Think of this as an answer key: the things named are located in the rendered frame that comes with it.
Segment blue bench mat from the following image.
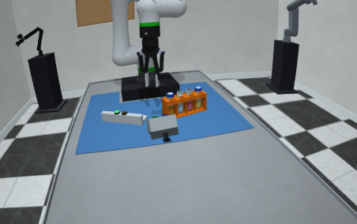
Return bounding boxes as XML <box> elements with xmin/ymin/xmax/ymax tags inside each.
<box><xmin>75</xmin><ymin>82</ymin><xmax>254</xmax><ymax>155</ymax></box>

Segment blue and white screw cap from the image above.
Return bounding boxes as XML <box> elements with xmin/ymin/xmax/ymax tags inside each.
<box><xmin>167</xmin><ymin>92</ymin><xmax>174</xmax><ymax>98</ymax></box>

